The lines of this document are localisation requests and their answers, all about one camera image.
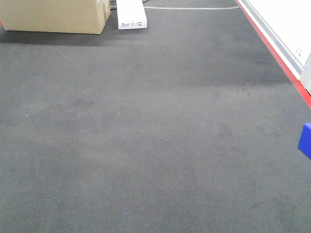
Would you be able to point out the white long carton box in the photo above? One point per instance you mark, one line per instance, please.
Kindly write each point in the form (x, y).
(131, 15)

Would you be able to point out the red conveyor side rail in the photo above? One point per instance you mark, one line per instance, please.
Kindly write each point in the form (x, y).
(272, 49)

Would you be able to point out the brown cardboard box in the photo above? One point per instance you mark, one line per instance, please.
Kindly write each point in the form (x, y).
(57, 16)

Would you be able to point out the blue plastic bottle-shaped part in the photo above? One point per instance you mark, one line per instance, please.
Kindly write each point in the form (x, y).
(304, 144)

